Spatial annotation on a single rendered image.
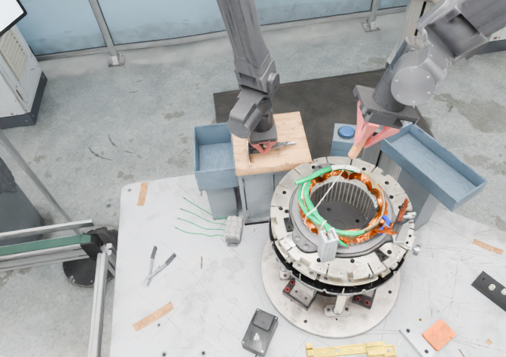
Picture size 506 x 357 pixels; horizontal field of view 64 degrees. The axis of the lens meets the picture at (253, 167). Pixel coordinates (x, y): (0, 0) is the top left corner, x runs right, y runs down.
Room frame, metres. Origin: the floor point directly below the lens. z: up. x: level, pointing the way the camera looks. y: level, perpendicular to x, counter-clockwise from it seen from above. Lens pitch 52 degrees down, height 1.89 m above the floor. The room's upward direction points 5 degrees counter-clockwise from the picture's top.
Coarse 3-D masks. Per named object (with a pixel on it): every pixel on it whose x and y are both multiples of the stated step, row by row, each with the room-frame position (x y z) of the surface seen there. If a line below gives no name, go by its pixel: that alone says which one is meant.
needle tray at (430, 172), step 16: (416, 128) 0.74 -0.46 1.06; (384, 144) 0.70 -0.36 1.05; (400, 144) 0.72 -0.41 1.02; (416, 144) 0.71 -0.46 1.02; (432, 144) 0.69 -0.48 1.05; (400, 160) 0.65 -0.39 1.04; (416, 160) 0.65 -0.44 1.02; (432, 160) 0.65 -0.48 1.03; (448, 160) 0.64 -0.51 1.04; (400, 176) 0.65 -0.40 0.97; (416, 176) 0.60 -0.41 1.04; (432, 176) 0.60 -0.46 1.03; (448, 176) 0.59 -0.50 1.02; (464, 176) 0.59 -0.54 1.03; (480, 176) 0.56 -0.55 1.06; (416, 192) 0.59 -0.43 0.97; (432, 192) 0.55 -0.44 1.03; (448, 192) 0.55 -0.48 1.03; (464, 192) 0.54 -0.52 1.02; (416, 208) 0.58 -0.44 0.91; (432, 208) 0.59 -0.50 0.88; (448, 208) 0.50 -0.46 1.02; (416, 224) 0.57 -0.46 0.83
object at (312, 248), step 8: (384, 192) 0.51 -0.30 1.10; (392, 208) 0.47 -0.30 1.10; (392, 216) 0.45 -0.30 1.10; (296, 232) 0.43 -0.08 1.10; (296, 240) 0.41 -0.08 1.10; (304, 240) 0.41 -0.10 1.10; (384, 240) 0.39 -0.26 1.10; (312, 248) 0.39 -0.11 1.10; (336, 256) 0.37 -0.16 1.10; (344, 256) 0.37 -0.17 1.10; (352, 256) 0.37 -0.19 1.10; (360, 256) 0.37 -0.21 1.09
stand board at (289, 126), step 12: (276, 120) 0.81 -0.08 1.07; (288, 120) 0.81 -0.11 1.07; (300, 120) 0.81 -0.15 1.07; (288, 132) 0.76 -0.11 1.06; (300, 132) 0.76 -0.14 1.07; (240, 144) 0.74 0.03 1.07; (300, 144) 0.72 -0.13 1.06; (240, 156) 0.69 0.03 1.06; (252, 156) 0.69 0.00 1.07; (264, 156) 0.69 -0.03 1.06; (276, 156) 0.68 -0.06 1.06; (288, 156) 0.68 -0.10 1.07; (300, 156) 0.67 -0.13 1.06; (240, 168) 0.65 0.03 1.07; (252, 168) 0.65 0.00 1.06; (264, 168) 0.65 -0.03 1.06; (276, 168) 0.65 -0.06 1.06; (288, 168) 0.65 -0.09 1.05
